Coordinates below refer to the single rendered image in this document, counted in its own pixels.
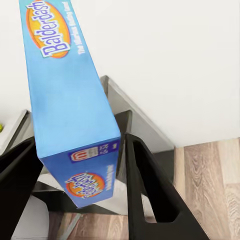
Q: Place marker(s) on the board game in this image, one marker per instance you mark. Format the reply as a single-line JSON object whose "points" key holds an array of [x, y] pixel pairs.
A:
{"points": [[76, 134]]}

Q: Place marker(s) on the swivel chair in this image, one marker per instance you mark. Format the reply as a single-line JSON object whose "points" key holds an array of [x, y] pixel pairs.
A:
{"points": [[34, 222]]}

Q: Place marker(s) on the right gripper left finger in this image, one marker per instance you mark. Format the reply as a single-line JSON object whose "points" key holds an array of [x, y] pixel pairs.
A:
{"points": [[19, 171]]}

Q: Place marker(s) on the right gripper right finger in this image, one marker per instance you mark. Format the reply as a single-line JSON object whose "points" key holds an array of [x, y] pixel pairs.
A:
{"points": [[174, 219]]}

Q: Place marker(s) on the desk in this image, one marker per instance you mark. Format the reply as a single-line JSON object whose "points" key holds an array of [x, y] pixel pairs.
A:
{"points": [[130, 119]]}

